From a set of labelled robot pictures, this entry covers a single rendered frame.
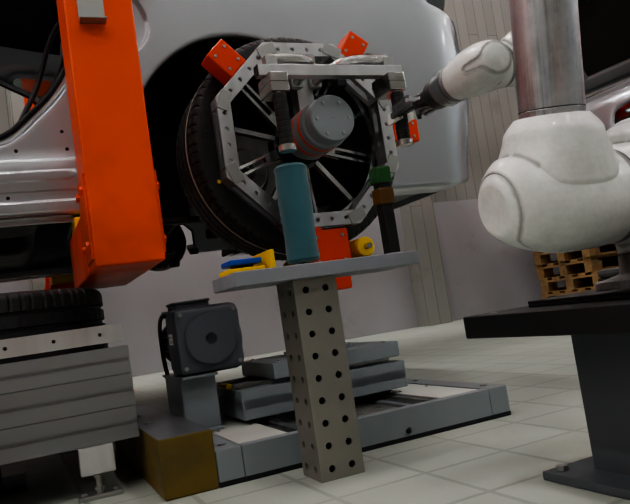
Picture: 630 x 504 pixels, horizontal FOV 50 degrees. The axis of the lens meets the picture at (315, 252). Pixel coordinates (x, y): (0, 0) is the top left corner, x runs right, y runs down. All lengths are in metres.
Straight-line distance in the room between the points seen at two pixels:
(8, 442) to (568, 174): 1.27
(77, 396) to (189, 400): 0.31
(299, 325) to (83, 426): 0.57
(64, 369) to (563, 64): 1.22
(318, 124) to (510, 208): 0.89
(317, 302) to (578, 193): 0.62
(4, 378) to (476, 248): 6.60
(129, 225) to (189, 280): 4.73
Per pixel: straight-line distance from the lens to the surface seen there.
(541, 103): 1.10
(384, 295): 7.11
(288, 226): 1.77
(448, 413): 1.81
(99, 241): 1.63
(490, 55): 1.55
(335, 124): 1.85
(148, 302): 6.26
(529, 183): 1.04
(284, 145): 1.69
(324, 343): 1.46
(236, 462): 1.59
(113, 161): 1.67
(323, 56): 2.08
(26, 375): 1.69
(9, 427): 1.69
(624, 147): 1.20
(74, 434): 1.70
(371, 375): 1.99
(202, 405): 1.87
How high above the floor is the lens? 0.36
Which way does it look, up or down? 5 degrees up
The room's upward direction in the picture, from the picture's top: 9 degrees counter-clockwise
